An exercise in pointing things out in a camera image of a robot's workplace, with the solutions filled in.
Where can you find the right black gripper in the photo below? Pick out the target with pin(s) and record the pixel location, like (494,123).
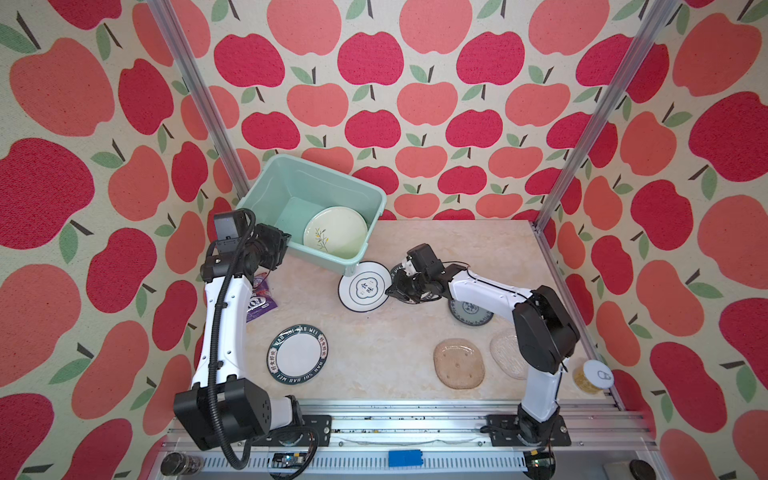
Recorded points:
(397,288)

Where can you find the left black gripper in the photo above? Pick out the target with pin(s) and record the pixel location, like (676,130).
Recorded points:
(279,239)

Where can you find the white plate teal cloud outline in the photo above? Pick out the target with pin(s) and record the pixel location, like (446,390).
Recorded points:
(365,289)

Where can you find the mint green plastic bin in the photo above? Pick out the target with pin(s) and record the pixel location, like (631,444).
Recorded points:
(290,191)

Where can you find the cream plate with flower sprig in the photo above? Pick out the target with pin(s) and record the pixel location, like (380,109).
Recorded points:
(339,231)

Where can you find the white plate dark lettered rim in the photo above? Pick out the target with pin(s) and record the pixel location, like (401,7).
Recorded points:
(399,273)

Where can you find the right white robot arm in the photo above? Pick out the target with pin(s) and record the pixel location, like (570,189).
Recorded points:
(546,334)

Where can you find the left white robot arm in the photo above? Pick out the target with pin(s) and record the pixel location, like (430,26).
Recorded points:
(222,406)

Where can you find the purple Fox's candy bag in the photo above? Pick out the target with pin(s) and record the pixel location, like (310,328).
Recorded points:
(261,301)

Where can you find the small blue patterned plate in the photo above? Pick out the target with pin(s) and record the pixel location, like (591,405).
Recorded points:
(469,314)

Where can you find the amber glass square plate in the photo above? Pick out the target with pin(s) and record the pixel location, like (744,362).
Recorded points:
(458,364)

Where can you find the clear glass square plate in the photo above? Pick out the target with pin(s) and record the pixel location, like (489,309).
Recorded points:
(505,352)

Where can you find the jar with white lid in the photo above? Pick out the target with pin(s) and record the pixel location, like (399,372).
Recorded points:
(593,377)

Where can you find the dark round cap left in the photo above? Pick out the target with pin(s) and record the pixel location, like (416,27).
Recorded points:
(180,464)

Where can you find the dark round object right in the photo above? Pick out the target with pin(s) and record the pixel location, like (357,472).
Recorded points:
(641,470)

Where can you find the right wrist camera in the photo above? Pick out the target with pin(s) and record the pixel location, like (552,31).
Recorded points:
(421,260)

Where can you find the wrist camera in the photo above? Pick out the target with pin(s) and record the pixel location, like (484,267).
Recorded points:
(231,228)
(421,260)

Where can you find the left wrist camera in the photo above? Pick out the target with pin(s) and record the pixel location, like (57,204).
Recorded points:
(231,228)

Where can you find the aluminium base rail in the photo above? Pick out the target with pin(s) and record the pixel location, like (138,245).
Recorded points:
(603,438)

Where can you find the blue block on rail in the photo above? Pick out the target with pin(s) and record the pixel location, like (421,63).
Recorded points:
(411,458)

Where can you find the left aluminium frame post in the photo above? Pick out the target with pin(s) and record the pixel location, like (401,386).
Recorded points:
(174,36)

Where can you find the aluminium frame post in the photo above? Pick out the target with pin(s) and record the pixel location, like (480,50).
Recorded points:
(651,26)
(174,36)

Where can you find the right aluminium frame post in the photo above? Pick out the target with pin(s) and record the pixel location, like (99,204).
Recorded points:
(651,26)

